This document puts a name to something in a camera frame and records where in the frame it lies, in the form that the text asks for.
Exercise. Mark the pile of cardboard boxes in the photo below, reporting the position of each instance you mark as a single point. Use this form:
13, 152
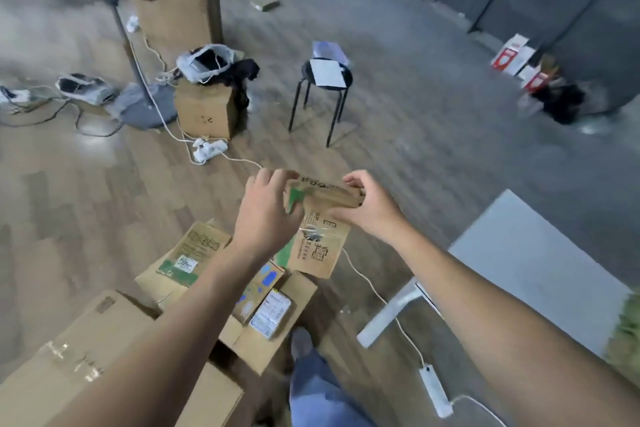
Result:
60, 371

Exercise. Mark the white plastic bag with device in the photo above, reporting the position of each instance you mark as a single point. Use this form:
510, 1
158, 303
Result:
187, 66

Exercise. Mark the person's left hand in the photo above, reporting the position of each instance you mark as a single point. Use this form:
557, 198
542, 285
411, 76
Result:
262, 221

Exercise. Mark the person's left forearm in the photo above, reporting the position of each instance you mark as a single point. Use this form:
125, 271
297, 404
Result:
150, 356

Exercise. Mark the person's right hand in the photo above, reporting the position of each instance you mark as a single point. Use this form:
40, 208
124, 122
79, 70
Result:
375, 211

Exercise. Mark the lilac paper folder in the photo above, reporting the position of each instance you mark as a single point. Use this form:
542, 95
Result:
327, 49

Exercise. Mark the plain square cardboard box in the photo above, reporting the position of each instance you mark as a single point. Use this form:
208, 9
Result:
205, 109

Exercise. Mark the white power strip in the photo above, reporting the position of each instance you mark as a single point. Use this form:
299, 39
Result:
436, 391
205, 149
17, 96

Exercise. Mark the green striped box torn hole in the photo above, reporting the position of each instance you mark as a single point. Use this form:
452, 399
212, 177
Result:
320, 251

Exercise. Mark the clear plastic bag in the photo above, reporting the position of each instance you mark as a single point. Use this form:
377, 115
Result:
527, 105
595, 124

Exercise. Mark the white sneaker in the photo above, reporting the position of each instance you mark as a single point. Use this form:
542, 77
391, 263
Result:
85, 89

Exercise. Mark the blue spotted cardboard box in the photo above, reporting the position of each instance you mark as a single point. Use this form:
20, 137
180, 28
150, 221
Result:
257, 291

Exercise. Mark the black round stool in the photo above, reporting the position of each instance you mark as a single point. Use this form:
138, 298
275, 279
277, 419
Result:
306, 74

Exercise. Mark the black floor fan stand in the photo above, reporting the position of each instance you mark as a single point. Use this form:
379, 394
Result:
145, 111

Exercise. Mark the large green striped labelled box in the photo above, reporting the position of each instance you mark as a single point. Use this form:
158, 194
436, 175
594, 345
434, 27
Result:
195, 251

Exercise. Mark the black rubbish bag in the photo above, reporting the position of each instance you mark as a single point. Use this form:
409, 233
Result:
560, 104

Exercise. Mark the person's right forearm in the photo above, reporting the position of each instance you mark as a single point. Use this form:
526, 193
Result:
525, 341

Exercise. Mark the white paper sheet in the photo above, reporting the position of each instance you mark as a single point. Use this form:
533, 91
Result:
327, 74

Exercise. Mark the tall red white carton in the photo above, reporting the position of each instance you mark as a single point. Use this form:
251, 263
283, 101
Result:
505, 59

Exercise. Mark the white-labelled small parcel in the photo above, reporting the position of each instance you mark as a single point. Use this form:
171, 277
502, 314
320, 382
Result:
270, 314

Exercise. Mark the small red white carton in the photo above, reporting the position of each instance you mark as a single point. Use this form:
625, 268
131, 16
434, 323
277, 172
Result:
536, 81

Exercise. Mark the person's white right shoe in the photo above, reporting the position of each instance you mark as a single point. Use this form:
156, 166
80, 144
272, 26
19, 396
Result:
301, 341

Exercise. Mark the white table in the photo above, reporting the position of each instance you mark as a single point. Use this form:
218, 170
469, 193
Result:
525, 251

